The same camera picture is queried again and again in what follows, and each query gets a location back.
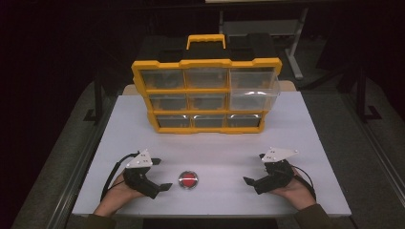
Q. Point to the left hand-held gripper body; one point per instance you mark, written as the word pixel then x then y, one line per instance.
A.
pixel 140 178

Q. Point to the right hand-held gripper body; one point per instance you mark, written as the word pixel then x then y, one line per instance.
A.
pixel 275 176

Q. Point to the small red round tin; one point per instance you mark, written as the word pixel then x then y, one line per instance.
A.
pixel 188 179

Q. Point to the clear plastic drawer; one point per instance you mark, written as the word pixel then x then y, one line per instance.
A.
pixel 252 99

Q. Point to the yellow black organizer cabinet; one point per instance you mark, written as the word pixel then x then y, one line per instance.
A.
pixel 205 63

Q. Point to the person's left hand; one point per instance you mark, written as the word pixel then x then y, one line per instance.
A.
pixel 119 192

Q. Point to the person's right hand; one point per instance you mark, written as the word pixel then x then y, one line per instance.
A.
pixel 296 191

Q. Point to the set of clear organizer bins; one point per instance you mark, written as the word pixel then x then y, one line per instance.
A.
pixel 163 79

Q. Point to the black metal stand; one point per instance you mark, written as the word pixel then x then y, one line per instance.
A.
pixel 362 95
pixel 98 101

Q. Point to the aluminium frame rail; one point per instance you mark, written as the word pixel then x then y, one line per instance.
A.
pixel 79 171
pixel 379 152

